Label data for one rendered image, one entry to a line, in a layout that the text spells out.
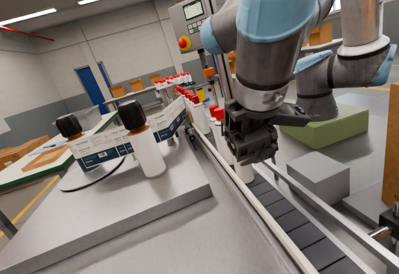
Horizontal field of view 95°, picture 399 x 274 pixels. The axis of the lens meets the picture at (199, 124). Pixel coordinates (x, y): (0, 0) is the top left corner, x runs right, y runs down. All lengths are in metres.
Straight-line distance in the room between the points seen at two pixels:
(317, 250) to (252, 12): 0.40
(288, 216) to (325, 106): 0.44
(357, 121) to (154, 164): 0.76
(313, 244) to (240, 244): 0.16
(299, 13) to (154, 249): 0.57
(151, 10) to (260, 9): 8.40
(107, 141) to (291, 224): 0.79
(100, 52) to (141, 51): 1.58
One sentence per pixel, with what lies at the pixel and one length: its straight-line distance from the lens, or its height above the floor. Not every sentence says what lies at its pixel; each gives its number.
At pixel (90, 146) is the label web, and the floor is 1.02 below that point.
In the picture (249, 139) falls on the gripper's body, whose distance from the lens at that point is 0.32.
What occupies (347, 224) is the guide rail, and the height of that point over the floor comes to 0.96.
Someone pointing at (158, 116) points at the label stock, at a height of 1.04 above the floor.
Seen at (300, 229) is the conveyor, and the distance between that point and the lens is 0.48.
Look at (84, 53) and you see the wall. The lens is 8.74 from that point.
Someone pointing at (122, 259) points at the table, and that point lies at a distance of 0.63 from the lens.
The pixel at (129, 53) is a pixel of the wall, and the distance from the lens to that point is 8.44.
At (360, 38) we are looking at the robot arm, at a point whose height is 1.18.
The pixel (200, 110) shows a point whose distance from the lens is 0.90.
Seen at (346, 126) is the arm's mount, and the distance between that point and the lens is 0.85.
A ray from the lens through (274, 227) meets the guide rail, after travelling 0.43.
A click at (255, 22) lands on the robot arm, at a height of 1.27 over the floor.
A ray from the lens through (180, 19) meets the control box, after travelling 0.89.
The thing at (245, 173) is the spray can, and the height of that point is 0.92.
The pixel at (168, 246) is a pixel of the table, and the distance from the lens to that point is 0.58.
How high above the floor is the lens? 1.25
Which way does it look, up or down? 19 degrees down
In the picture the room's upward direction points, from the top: 17 degrees counter-clockwise
